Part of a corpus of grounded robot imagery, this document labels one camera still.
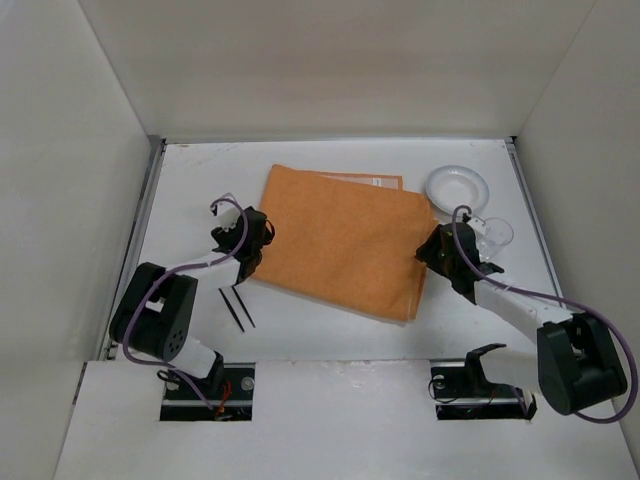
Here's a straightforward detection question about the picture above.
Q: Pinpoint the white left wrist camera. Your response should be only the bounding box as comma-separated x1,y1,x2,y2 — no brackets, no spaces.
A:
209,192,241,231

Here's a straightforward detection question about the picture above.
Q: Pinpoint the white ceramic plate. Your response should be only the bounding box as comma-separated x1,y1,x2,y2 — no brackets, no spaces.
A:
425,165,490,214

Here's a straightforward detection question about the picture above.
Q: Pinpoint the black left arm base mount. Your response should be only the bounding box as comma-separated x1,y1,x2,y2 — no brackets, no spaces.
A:
156,355,256,422

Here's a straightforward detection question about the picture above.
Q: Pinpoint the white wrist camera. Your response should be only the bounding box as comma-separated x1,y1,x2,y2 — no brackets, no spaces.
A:
461,212,487,238
209,192,241,231

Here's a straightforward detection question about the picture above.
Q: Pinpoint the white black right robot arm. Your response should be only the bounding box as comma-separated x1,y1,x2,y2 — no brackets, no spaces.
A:
415,222,638,416

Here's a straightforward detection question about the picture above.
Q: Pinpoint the orange cloth placemat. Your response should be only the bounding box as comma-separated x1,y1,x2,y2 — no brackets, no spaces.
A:
253,165,437,322

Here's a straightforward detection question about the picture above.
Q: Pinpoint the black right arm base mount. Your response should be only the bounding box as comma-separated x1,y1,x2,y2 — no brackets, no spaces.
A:
427,343,537,421

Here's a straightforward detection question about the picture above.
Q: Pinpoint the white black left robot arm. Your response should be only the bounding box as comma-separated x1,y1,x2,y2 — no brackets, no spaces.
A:
109,205,435,380

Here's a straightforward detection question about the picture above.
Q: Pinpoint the clear drinking glass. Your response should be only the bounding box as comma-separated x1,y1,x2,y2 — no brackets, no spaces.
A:
476,217,514,262

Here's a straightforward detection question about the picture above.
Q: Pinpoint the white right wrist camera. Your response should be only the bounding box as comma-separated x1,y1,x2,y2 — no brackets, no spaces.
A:
461,212,487,238

